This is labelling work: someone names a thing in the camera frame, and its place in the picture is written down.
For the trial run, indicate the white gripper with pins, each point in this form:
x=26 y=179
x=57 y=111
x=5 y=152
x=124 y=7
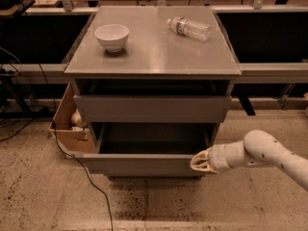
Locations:
x=217 y=158

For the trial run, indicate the grey drawer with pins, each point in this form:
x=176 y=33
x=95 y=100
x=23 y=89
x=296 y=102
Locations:
x=150 y=149
x=152 y=100

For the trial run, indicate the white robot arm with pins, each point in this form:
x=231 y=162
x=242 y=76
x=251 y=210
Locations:
x=258 y=148

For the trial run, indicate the grey drawer cabinet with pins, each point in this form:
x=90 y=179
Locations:
x=152 y=51

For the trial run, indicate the grey top drawer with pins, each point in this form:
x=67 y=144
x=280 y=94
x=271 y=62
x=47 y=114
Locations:
x=152 y=100

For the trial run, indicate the brown cardboard box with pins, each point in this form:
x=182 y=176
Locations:
x=72 y=139

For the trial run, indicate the white cup in box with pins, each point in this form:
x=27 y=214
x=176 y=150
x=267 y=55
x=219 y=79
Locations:
x=77 y=120

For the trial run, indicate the clear plastic water bottle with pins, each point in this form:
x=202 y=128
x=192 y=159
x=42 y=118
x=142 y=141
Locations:
x=184 y=27

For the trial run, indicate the white ceramic bowl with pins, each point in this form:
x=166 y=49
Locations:
x=112 y=37

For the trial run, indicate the grey metal rail barrier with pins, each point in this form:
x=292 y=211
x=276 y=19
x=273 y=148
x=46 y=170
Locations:
x=270 y=44

